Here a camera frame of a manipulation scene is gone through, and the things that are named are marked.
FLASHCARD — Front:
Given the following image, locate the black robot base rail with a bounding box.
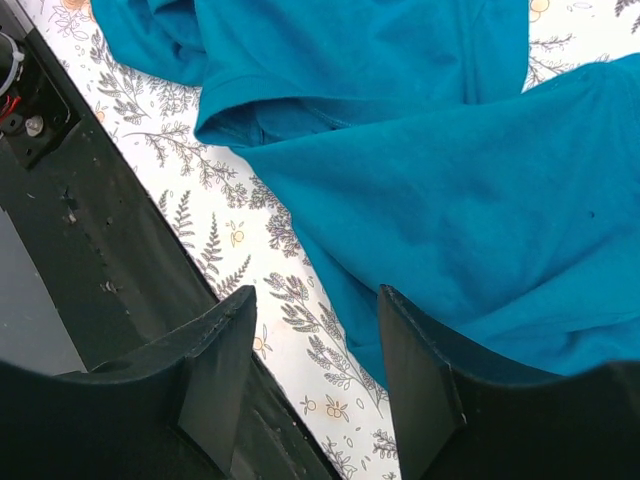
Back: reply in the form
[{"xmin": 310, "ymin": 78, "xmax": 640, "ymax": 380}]
[{"xmin": 1, "ymin": 1, "xmax": 336, "ymax": 479}]

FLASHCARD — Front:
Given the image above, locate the blue t-shirt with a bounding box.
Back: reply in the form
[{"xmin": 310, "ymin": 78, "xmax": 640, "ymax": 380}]
[{"xmin": 92, "ymin": 1, "xmax": 639, "ymax": 381}]

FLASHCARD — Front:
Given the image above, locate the floral patterned table mat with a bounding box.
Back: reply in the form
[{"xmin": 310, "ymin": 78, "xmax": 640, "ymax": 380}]
[{"xmin": 29, "ymin": 0, "xmax": 640, "ymax": 480}]

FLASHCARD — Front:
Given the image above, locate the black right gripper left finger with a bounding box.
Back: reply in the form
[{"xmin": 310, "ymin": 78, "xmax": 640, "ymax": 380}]
[{"xmin": 1, "ymin": 286, "xmax": 257, "ymax": 479}]

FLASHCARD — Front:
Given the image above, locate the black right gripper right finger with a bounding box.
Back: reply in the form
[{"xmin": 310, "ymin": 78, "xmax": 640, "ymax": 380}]
[{"xmin": 378, "ymin": 286, "xmax": 639, "ymax": 479}]

